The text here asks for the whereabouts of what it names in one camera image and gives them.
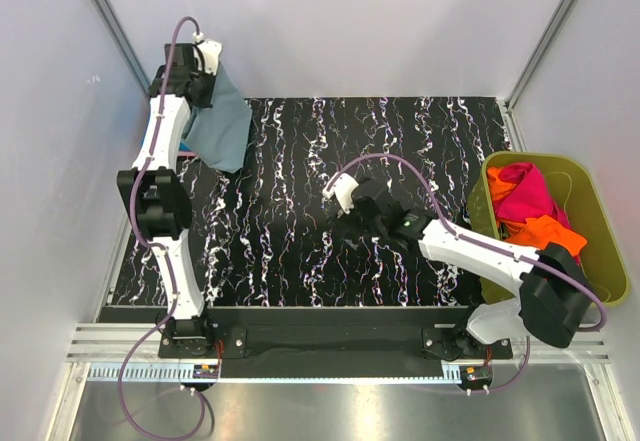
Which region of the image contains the right aluminium frame post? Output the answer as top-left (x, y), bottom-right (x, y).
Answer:
top-left (503, 0), bottom-right (601, 112)

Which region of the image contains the orange t shirt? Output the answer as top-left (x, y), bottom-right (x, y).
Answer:
top-left (487, 165), bottom-right (589, 262)

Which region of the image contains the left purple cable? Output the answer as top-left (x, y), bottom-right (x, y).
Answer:
top-left (117, 15), bottom-right (216, 437)

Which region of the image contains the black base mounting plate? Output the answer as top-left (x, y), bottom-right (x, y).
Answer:
top-left (159, 307), bottom-right (512, 362)

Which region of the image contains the aluminium frame post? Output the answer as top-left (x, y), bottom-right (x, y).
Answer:
top-left (503, 0), bottom-right (601, 112)
top-left (91, 0), bottom-right (151, 105)

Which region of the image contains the left aluminium frame post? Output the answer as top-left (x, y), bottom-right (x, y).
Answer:
top-left (91, 0), bottom-right (151, 105)

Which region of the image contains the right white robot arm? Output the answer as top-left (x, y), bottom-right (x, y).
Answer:
top-left (323, 174), bottom-right (594, 361)

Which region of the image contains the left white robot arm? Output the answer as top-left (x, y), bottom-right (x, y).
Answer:
top-left (116, 36), bottom-right (222, 358)

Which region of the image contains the folded blue t shirt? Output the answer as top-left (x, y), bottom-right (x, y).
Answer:
top-left (178, 145), bottom-right (197, 157)

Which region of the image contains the black marble pattern mat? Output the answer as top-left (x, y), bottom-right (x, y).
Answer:
top-left (102, 95), bottom-right (516, 308)

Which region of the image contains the aluminium front rail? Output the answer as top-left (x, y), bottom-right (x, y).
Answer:
top-left (66, 324), bottom-right (609, 385)

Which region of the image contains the olive green plastic bin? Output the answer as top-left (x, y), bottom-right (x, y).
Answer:
top-left (467, 151), bottom-right (629, 307)

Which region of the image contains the purple cable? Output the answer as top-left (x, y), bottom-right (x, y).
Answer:
top-left (324, 153), bottom-right (611, 393)
top-left (117, 15), bottom-right (216, 437)

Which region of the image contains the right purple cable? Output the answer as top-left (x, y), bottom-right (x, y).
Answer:
top-left (324, 153), bottom-right (611, 393)

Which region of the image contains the grey blue t shirt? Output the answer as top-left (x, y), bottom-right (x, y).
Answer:
top-left (181, 64), bottom-right (252, 174)

